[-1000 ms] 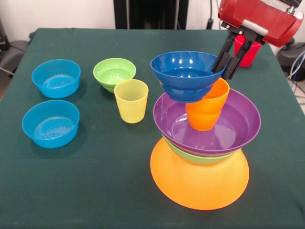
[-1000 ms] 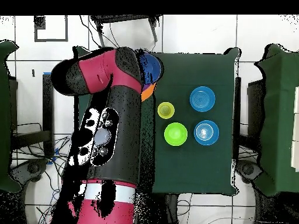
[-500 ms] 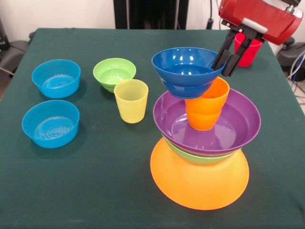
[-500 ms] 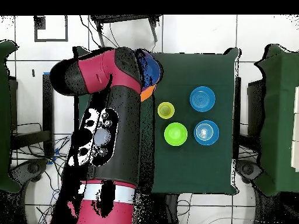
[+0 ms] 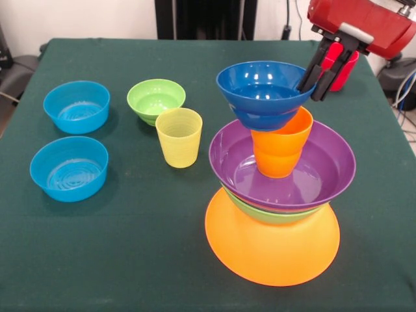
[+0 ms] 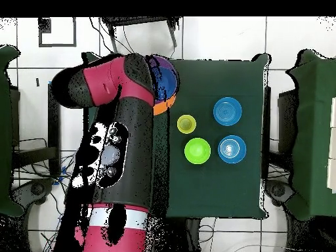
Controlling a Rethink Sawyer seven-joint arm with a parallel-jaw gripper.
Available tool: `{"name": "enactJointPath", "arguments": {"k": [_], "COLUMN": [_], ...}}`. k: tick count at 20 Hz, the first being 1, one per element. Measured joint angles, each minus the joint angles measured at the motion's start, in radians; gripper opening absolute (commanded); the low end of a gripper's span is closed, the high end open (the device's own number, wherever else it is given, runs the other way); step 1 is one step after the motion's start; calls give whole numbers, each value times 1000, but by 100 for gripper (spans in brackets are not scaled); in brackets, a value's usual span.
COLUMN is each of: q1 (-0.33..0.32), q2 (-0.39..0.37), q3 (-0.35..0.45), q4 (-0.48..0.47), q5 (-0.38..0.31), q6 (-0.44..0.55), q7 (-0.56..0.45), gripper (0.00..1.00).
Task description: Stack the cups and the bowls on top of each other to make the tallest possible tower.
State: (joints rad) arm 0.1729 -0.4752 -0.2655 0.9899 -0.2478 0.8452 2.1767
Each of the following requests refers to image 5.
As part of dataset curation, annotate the purple bowl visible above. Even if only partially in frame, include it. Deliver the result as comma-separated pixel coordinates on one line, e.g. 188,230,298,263
208,118,357,211

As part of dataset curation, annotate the large orange bowl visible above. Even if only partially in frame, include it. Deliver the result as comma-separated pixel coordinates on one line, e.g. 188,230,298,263
204,187,341,287

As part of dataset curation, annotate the large green bowl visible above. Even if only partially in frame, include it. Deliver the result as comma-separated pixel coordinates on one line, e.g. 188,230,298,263
220,183,332,225

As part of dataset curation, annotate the small green bowl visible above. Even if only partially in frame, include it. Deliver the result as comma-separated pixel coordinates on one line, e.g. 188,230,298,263
126,78,187,127

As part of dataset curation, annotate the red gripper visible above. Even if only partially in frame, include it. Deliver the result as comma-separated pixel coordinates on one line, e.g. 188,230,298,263
296,0,416,102

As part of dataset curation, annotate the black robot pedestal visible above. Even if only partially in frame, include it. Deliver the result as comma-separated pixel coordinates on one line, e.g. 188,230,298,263
155,0,257,40

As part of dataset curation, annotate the bundle of floor cables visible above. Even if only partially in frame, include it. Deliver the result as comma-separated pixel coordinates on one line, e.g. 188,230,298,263
391,71,416,144

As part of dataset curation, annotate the dark blue bowl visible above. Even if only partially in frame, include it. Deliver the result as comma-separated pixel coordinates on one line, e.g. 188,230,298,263
216,60,318,132

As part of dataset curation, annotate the orange cup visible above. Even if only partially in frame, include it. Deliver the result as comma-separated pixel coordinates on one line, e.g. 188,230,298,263
250,106,314,179

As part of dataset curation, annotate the dark green tablecloth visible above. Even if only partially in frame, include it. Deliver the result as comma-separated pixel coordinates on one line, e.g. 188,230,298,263
0,38,416,312

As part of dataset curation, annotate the red cup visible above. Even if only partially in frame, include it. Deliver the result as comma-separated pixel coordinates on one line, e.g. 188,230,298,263
320,44,360,92

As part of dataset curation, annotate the yellow cup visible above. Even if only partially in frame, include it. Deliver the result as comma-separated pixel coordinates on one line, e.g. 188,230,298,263
154,107,203,169

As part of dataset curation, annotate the light blue bowl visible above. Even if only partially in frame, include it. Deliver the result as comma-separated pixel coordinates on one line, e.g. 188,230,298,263
43,80,111,135
29,136,109,203

